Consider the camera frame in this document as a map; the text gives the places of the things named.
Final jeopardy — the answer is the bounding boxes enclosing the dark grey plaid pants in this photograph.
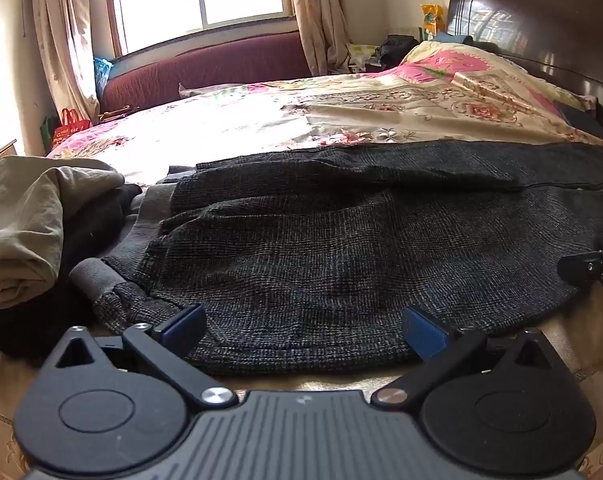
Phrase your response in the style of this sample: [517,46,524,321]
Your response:
[71,141,603,375]

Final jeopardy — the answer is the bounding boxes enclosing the folded black garment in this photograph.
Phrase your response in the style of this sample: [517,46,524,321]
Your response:
[0,184,142,363]

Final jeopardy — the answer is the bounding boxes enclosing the black tablet case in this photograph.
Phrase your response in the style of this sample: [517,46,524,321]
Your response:
[554,102,603,140]

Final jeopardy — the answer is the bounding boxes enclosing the folded olive green garment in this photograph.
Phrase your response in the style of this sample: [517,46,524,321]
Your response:
[0,156,124,309]

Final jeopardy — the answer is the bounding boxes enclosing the floral bed quilt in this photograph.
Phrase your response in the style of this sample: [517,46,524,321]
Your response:
[0,42,603,479]

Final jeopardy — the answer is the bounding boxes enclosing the red shopping bag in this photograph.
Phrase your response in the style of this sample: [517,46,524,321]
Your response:
[51,108,92,150]

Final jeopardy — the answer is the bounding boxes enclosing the dark wooden headboard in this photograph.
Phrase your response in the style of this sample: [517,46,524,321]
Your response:
[448,0,603,127]

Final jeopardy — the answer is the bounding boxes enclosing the green bag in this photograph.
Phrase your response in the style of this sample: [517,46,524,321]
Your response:
[40,116,59,155]

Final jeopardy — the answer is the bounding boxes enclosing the blue plastic bag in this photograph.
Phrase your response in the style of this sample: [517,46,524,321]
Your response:
[93,56,114,100]

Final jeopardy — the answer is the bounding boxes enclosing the black bag on nightstand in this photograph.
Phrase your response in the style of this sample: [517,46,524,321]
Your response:
[365,35,420,73]

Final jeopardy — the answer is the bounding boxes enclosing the yellow snack bag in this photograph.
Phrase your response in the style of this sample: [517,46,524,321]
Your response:
[421,3,446,40]

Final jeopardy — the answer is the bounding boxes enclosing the maroon window bench cushion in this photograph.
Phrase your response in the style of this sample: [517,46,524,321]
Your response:
[100,32,311,113]

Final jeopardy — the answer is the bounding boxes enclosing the window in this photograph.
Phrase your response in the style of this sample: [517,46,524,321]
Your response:
[102,0,298,58]

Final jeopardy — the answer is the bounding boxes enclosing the left beige curtain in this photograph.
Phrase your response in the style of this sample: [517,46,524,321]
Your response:
[32,0,100,122]

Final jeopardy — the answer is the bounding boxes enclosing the beige curtain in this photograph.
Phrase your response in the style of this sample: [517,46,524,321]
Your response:
[292,0,350,76]
[32,0,100,122]

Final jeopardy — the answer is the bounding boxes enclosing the right beige curtain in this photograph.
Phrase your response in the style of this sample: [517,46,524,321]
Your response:
[292,0,350,76]

